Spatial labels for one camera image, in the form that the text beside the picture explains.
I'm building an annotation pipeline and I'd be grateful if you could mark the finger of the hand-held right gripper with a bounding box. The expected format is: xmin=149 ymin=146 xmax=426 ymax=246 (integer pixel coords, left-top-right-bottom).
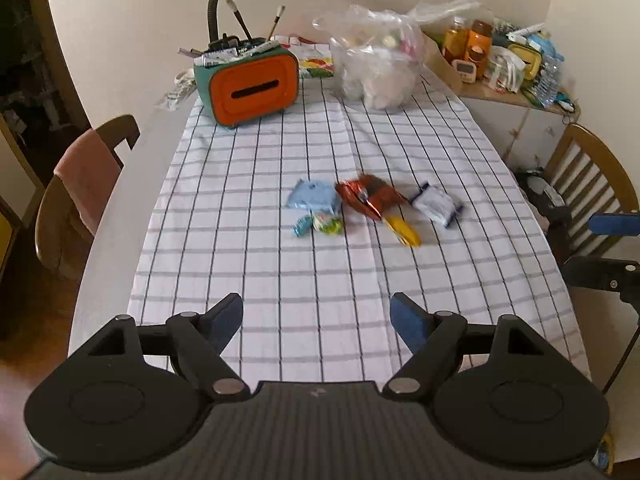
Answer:
xmin=589 ymin=212 xmax=640 ymax=237
xmin=562 ymin=255 xmax=640 ymax=304

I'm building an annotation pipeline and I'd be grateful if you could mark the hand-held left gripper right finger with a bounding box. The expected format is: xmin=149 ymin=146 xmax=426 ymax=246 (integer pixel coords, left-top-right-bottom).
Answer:
xmin=381 ymin=291 xmax=576 ymax=402

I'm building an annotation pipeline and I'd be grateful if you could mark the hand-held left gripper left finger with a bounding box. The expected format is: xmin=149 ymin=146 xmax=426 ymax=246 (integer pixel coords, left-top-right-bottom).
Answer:
xmin=67 ymin=292 xmax=251 ymax=401

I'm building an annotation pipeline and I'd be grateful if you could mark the white blue snack packet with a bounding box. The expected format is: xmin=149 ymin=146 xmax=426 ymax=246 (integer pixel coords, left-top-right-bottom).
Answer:
xmin=410 ymin=181 xmax=463 ymax=230

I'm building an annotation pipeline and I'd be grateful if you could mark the pale green snack packet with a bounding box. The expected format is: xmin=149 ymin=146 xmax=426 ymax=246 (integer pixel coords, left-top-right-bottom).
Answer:
xmin=309 ymin=209 xmax=344 ymax=236

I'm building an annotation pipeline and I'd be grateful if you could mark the brown orange snack packet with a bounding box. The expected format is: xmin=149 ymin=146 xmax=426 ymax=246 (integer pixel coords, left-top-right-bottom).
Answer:
xmin=334 ymin=172 xmax=408 ymax=223

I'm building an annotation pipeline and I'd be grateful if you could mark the light blue snack packet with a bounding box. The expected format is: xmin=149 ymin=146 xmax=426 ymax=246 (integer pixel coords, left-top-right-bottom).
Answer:
xmin=286 ymin=179 xmax=342 ymax=213

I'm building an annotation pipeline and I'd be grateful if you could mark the black bag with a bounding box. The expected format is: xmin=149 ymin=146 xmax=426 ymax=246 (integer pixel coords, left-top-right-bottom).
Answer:
xmin=514 ymin=167 xmax=573 ymax=263

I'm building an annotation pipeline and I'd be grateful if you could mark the slatted wooden chair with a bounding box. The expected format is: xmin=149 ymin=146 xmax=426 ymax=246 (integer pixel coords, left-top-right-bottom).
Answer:
xmin=542 ymin=122 xmax=640 ymax=271

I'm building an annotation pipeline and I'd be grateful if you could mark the yellow snack packet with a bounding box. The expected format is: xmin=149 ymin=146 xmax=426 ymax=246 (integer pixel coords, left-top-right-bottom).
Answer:
xmin=384 ymin=214 xmax=422 ymax=247

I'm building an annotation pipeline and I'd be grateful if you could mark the white cabinet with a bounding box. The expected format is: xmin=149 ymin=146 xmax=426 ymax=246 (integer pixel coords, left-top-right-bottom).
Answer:
xmin=460 ymin=80 xmax=581 ymax=171

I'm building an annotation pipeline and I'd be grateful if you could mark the clear water bottle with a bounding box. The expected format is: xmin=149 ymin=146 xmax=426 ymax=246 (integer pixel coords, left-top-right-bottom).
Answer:
xmin=532 ymin=55 xmax=561 ymax=107

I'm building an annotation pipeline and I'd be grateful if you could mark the yellow box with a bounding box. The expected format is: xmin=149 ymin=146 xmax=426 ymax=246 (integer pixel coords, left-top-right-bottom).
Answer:
xmin=507 ymin=42 xmax=543 ymax=81

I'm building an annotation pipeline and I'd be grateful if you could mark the white crumpled bag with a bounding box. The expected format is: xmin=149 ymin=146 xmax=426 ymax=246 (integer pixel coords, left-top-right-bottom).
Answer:
xmin=487 ymin=45 xmax=523 ymax=93

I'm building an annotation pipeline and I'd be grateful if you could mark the dark wooden chair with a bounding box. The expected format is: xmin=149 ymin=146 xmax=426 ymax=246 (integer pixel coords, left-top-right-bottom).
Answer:
xmin=35 ymin=114 xmax=141 ymax=281

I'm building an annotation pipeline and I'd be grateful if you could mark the white checked tablecloth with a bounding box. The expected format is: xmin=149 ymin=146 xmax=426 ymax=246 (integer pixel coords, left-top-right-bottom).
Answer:
xmin=127 ymin=67 xmax=592 ymax=386

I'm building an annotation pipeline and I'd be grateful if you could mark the white tube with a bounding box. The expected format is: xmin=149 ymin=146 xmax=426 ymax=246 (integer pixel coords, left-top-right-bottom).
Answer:
xmin=507 ymin=22 xmax=543 ymax=41

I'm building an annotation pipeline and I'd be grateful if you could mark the white timer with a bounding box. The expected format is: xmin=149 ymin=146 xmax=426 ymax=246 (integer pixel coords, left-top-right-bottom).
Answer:
xmin=452 ymin=59 xmax=478 ymax=83

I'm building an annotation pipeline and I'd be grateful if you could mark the orange teal tissue box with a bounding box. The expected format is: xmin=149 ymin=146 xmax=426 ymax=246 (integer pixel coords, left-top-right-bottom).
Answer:
xmin=194 ymin=40 xmax=301 ymax=130

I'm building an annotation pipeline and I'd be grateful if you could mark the white wrapper strip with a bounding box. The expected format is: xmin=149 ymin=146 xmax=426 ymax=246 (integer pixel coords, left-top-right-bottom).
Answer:
xmin=157 ymin=67 xmax=198 ymax=109

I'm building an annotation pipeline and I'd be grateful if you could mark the yellow liquid bottle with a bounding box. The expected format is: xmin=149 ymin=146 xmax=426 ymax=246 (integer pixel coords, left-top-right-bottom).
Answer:
xmin=442 ymin=15 xmax=468 ymax=61

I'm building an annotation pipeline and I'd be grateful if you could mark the clear plastic bag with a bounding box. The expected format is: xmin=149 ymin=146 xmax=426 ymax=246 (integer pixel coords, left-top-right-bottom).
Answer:
xmin=312 ymin=0 xmax=481 ymax=111

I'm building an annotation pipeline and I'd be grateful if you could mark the white printed packet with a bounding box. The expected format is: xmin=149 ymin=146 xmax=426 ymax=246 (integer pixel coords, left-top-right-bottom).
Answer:
xmin=287 ymin=35 xmax=335 ymax=80

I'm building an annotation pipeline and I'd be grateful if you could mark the black cable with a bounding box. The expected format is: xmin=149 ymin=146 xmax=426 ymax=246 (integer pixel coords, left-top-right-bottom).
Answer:
xmin=602 ymin=302 xmax=640 ymax=392

